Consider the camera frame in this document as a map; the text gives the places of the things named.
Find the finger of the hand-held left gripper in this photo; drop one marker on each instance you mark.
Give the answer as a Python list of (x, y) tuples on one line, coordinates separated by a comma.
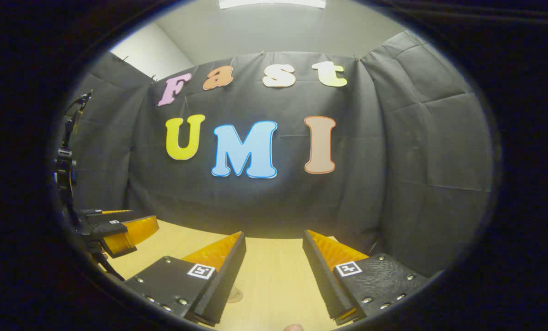
[(131, 232), (104, 215)]

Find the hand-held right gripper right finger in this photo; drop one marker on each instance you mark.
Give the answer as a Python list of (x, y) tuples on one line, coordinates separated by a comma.
[(322, 271)]

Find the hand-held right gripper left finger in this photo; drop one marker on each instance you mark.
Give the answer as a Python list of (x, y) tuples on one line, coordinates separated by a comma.
[(228, 271)]

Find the wooden desktop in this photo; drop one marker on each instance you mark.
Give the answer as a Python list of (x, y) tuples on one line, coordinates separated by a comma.
[(274, 276)]

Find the black backdrop cloth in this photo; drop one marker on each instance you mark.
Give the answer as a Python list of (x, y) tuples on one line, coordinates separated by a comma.
[(393, 151)]

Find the ceiling light panel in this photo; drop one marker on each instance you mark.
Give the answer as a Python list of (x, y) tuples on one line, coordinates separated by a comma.
[(274, 3)]

